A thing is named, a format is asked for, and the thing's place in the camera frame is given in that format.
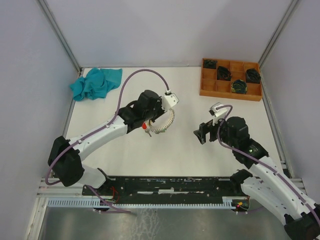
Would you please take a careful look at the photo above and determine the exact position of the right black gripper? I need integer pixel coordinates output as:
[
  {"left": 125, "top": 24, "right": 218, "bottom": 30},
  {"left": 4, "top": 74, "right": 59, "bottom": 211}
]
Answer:
[{"left": 192, "top": 114, "right": 237, "bottom": 149}]

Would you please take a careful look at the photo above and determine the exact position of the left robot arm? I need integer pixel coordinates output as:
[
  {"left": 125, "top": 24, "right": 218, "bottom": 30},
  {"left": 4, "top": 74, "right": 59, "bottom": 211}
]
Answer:
[{"left": 48, "top": 90, "right": 169, "bottom": 195}]

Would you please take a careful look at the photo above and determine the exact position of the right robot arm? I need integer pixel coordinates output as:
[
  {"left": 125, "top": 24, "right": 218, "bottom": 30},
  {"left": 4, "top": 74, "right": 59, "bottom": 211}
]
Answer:
[{"left": 193, "top": 116, "right": 320, "bottom": 240}]

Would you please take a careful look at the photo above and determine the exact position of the red key tag with key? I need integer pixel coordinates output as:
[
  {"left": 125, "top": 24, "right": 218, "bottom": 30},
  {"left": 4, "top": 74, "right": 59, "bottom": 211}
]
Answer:
[{"left": 142, "top": 122, "right": 152, "bottom": 137}]

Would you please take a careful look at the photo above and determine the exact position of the wooden compartment tray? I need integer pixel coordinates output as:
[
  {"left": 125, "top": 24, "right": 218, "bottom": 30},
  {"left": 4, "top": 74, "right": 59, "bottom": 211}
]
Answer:
[{"left": 199, "top": 58, "right": 263, "bottom": 102}]

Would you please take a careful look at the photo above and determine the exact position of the dark rolled sock blue-yellow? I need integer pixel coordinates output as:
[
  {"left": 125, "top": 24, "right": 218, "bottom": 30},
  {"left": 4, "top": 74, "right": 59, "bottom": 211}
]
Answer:
[{"left": 231, "top": 79, "right": 248, "bottom": 94}]

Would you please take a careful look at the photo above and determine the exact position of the teal cloth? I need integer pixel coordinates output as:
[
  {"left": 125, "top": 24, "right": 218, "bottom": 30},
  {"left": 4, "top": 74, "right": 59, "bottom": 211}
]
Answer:
[{"left": 69, "top": 67, "right": 123, "bottom": 102}]

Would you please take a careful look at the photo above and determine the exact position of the dark rolled sock top-left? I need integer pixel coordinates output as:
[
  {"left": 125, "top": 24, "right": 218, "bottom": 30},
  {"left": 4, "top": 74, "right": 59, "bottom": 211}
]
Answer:
[{"left": 203, "top": 59, "right": 218, "bottom": 70}]

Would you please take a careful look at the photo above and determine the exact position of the dark rolled sock right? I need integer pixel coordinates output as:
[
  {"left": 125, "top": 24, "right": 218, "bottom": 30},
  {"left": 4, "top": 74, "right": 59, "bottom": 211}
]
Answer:
[{"left": 245, "top": 68, "right": 261, "bottom": 84}]

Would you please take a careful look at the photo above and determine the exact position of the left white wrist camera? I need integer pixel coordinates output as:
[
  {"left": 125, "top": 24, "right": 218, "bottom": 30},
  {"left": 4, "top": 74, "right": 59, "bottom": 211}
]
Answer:
[{"left": 161, "top": 90, "right": 179, "bottom": 112}]

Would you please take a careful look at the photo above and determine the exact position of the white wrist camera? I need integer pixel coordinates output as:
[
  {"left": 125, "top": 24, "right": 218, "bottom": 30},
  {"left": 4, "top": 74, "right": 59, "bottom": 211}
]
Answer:
[
  {"left": 209, "top": 102, "right": 228, "bottom": 126},
  {"left": 161, "top": 90, "right": 179, "bottom": 112}
]

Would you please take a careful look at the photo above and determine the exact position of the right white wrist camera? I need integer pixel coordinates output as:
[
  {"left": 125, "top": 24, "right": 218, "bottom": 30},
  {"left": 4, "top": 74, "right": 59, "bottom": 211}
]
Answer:
[{"left": 209, "top": 102, "right": 228, "bottom": 126}]

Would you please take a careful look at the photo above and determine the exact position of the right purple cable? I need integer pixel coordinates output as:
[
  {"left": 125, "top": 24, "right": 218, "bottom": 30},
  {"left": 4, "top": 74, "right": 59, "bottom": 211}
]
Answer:
[{"left": 216, "top": 104, "right": 320, "bottom": 226}]

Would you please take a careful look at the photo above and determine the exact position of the purple cable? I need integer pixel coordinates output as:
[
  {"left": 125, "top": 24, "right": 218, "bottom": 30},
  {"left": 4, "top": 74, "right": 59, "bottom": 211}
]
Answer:
[
  {"left": 44, "top": 69, "right": 172, "bottom": 186},
  {"left": 216, "top": 104, "right": 320, "bottom": 226}
]

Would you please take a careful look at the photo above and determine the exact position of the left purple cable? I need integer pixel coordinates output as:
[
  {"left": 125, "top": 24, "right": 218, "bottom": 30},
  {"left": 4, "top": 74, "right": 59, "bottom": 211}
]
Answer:
[{"left": 44, "top": 69, "right": 172, "bottom": 186}]

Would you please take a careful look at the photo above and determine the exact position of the white cable duct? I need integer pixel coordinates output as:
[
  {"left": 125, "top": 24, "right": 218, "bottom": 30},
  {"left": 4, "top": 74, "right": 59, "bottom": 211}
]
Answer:
[{"left": 47, "top": 197, "right": 236, "bottom": 210}]

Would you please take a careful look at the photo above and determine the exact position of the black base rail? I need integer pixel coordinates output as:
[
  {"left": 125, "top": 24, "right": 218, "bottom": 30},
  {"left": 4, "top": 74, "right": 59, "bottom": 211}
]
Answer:
[{"left": 95, "top": 176, "right": 247, "bottom": 204}]

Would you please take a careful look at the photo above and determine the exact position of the left aluminium corner post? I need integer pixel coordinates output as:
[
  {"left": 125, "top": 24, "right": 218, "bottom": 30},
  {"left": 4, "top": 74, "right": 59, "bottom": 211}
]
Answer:
[{"left": 36, "top": 0, "right": 82, "bottom": 74}]

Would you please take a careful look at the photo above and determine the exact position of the aluminium corner post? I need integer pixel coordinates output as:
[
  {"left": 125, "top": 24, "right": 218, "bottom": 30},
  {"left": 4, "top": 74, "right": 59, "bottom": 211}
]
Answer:
[
  {"left": 36, "top": 0, "right": 82, "bottom": 74},
  {"left": 258, "top": 0, "right": 301, "bottom": 67}
]

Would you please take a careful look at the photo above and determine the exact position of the right aluminium corner post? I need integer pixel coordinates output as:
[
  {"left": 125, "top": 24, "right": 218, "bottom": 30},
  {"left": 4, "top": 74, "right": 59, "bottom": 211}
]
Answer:
[{"left": 258, "top": 0, "right": 301, "bottom": 67}]

